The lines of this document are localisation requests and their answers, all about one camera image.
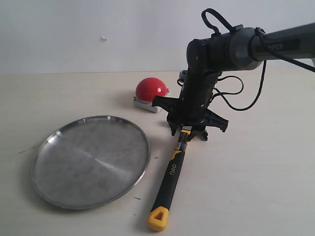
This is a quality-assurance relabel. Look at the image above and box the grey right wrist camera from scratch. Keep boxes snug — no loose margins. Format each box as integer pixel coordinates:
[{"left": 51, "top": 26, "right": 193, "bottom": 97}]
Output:
[{"left": 177, "top": 70, "right": 187, "bottom": 87}]

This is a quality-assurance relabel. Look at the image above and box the black yellow claw hammer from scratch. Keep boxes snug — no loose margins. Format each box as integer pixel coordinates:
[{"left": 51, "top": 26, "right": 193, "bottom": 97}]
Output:
[{"left": 147, "top": 126, "right": 192, "bottom": 232}]

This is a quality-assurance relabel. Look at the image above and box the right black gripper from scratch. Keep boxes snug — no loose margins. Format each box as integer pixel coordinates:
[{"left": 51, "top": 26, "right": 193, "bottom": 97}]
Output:
[{"left": 152, "top": 71, "right": 228, "bottom": 141}]

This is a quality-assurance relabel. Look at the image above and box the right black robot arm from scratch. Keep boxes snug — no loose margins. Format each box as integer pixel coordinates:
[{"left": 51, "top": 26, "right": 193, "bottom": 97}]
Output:
[{"left": 152, "top": 23, "right": 315, "bottom": 140}]

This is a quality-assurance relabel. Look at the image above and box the red dome push button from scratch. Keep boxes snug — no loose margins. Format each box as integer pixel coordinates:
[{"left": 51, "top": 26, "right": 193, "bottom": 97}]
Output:
[{"left": 133, "top": 77, "right": 169, "bottom": 113}]

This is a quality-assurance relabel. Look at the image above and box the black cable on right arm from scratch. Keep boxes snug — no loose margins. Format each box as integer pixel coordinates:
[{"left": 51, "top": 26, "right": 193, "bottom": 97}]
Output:
[{"left": 201, "top": 8, "right": 315, "bottom": 111}]

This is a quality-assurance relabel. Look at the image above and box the round steel plate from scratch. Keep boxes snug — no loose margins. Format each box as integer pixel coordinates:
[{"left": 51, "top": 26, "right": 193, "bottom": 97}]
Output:
[{"left": 31, "top": 116, "right": 150, "bottom": 210}]

